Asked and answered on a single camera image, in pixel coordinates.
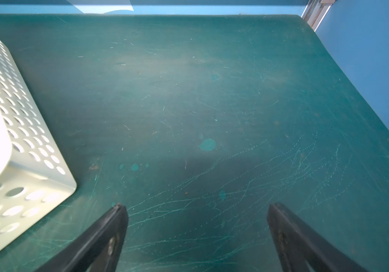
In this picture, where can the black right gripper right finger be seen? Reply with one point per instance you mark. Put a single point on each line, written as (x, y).
(300, 248)

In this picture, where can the aluminium frame rail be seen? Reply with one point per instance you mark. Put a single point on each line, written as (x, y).
(315, 11)

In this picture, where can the white perforated plastic basket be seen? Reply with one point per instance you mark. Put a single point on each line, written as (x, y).
(34, 177)

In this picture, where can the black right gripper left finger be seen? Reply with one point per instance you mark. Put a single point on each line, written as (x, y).
(98, 249)

